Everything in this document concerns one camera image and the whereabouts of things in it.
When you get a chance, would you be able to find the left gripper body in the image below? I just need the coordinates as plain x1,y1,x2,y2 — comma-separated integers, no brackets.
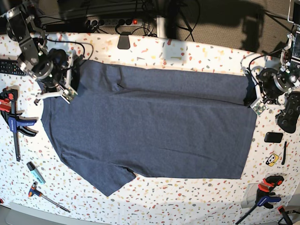
246,68,285,105

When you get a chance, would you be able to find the yellow cartoon face sticker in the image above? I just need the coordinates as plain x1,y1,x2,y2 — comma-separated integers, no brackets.
265,153,279,167

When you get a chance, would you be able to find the clear plastic bag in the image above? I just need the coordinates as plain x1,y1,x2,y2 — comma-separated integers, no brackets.
241,183,258,209

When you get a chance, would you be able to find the blue black bar clamp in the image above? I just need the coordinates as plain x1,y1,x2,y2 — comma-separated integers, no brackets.
235,175,284,225
0,89,38,162

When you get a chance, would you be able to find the blue grey T-shirt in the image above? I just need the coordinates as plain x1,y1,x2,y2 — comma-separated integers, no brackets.
41,61,256,196

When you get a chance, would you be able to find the white metal table leg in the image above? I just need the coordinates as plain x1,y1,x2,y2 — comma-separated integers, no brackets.
156,17,167,38

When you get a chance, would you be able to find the teal highlighter marker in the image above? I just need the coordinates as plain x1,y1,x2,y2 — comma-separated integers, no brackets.
26,162,46,184

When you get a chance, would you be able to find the thin black pen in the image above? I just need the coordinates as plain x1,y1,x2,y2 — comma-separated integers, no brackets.
281,141,287,165

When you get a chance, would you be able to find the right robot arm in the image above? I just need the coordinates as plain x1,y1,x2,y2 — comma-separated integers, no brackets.
0,0,82,103

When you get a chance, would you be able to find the small black rectangular case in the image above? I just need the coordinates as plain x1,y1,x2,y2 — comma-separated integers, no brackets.
264,132,283,143

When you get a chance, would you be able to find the white power strip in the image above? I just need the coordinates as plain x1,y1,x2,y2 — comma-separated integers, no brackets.
86,18,143,27

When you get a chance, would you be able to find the red black clamp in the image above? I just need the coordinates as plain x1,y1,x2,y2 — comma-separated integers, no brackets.
277,206,293,225

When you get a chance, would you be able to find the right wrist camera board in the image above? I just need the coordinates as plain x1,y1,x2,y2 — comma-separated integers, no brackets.
61,87,78,104

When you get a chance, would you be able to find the orange handled T-handle screwdriver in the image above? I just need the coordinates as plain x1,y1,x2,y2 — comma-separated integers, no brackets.
28,181,71,213

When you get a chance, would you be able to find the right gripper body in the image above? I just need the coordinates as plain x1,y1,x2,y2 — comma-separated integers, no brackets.
35,49,83,104

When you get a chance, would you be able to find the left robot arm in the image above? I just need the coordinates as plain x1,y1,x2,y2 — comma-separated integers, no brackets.
244,0,300,115

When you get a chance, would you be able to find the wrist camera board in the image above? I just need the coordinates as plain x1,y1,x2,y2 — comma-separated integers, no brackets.
61,87,78,104
250,101,267,116

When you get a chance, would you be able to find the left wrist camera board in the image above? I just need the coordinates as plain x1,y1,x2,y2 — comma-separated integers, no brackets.
250,101,267,116

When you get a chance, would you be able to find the black table clamp bracket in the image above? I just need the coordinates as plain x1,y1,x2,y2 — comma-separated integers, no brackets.
117,32,131,50

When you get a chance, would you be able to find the black game controller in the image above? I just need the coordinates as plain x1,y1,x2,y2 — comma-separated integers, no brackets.
276,91,300,134

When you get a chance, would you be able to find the black TV remote control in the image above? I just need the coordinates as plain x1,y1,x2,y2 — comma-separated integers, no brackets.
0,59,26,76

